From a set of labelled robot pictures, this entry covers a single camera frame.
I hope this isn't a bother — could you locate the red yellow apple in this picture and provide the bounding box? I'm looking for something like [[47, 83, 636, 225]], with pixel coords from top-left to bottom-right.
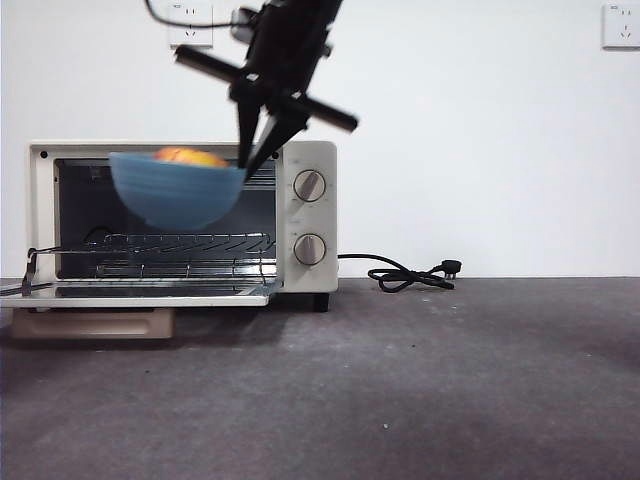
[[153, 146, 230, 169]]

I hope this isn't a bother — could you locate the blue ribbed bowl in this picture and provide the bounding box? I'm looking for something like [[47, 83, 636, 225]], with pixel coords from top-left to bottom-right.
[[108, 152, 247, 231]]

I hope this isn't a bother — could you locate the glass oven door with handle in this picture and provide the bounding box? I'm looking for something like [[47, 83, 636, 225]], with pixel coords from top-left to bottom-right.
[[0, 277, 285, 342]]

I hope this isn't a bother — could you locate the beige round oven knob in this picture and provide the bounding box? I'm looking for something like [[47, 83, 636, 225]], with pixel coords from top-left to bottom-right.
[[292, 168, 329, 204], [292, 232, 328, 266]]

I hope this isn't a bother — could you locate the cream white toaster oven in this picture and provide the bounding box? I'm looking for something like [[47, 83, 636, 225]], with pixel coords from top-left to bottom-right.
[[27, 139, 339, 315]]

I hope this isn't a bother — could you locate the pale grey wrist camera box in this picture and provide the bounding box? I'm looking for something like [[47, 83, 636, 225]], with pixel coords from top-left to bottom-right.
[[230, 5, 264, 44]]

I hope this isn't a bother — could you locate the white wall socket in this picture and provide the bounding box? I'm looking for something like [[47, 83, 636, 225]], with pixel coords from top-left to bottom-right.
[[168, 2, 215, 51], [601, 3, 640, 51]]

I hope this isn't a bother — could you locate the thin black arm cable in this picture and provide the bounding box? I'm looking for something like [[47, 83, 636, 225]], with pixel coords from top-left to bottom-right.
[[144, 0, 241, 30]]

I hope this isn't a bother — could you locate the metal wire oven rack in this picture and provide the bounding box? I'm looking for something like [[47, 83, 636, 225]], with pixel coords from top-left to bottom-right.
[[24, 232, 279, 281]]

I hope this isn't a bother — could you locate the black power cable with plug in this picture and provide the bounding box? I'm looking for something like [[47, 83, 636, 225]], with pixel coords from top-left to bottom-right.
[[338, 253, 462, 294]]

